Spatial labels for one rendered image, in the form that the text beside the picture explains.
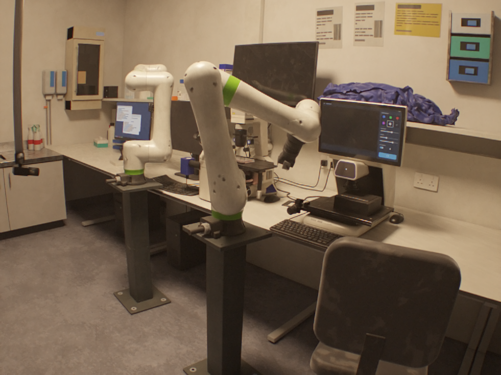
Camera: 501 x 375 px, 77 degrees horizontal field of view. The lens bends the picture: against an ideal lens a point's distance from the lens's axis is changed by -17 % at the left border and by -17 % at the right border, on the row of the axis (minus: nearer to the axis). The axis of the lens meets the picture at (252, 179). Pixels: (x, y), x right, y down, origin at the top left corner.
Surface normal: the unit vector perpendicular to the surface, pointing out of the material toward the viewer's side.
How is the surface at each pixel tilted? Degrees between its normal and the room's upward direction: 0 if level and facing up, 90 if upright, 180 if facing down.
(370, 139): 93
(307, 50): 86
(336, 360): 0
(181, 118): 86
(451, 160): 90
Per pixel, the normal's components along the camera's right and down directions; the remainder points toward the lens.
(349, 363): 0.05, -0.97
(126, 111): -0.58, 0.09
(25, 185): 0.75, 0.18
